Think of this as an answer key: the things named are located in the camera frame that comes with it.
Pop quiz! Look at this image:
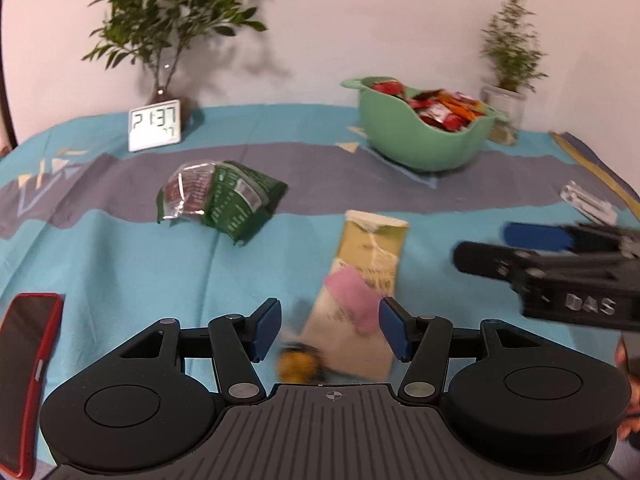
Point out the person's right hand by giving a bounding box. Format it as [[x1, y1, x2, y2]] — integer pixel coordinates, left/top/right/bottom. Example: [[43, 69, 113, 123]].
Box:
[[614, 344, 640, 443]]

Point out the white digital clock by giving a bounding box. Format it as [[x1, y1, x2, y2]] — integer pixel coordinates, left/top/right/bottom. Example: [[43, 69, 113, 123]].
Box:
[[128, 100, 181, 153]]

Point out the green snack packet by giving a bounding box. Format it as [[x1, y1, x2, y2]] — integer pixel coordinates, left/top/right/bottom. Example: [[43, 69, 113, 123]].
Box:
[[202, 160, 289, 247]]

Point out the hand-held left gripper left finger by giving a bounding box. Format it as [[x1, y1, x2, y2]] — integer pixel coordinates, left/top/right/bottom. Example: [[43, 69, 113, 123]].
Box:
[[117, 297, 282, 403]]

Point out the red-cased smartphone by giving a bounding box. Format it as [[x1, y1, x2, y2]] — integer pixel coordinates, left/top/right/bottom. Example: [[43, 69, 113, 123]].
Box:
[[0, 292, 66, 479]]

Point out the pale green tea packet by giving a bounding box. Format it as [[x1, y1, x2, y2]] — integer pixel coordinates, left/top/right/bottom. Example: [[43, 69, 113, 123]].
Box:
[[332, 210, 411, 301]]

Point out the white folding phone stand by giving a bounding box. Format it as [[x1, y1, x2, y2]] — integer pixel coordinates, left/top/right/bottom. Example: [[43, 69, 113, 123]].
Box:
[[559, 180, 619, 226]]

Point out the leafy plant in glass vase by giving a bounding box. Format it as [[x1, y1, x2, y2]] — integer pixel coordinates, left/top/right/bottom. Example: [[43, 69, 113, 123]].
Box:
[[82, 0, 268, 128]]

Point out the small pink packet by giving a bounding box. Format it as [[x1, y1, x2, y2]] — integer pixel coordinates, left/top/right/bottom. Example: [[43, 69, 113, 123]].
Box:
[[324, 266, 383, 336]]

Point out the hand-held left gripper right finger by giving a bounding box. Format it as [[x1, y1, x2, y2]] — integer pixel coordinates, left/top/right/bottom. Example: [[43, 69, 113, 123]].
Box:
[[378, 297, 543, 403]]

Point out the silver foil packet red label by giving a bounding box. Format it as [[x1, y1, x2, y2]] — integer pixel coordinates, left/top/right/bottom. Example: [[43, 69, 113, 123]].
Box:
[[156, 161, 222, 224]]

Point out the dark gold foil candy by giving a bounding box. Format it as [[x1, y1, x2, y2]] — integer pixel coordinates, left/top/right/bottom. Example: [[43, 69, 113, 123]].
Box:
[[277, 342, 328, 385]]

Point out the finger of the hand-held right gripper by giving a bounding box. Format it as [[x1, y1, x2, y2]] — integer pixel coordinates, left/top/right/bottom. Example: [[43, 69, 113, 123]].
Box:
[[502, 221, 581, 255], [452, 241, 541, 286]]

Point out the heap of mixed snacks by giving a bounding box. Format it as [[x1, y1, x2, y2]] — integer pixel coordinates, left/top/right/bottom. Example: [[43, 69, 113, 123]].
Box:
[[370, 79, 493, 133]]

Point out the small plant in glass jar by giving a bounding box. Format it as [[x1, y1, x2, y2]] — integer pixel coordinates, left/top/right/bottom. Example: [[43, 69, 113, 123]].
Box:
[[477, 0, 550, 147]]

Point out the green plastic bowl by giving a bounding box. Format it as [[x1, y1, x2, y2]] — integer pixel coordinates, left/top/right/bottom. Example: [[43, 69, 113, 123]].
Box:
[[340, 76, 510, 173]]

